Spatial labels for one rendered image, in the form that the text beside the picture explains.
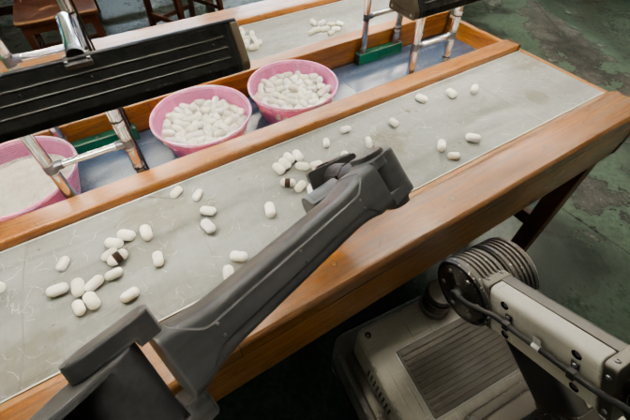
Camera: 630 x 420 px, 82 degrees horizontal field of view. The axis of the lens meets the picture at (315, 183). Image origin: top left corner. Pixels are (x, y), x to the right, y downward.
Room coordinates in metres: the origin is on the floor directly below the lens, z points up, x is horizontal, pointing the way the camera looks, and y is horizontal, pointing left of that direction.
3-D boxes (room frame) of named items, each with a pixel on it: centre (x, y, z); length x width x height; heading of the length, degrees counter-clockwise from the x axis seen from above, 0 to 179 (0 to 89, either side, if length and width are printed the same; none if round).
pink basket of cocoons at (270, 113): (0.94, 0.07, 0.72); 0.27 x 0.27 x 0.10
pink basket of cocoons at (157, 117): (0.79, 0.30, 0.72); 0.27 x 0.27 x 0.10
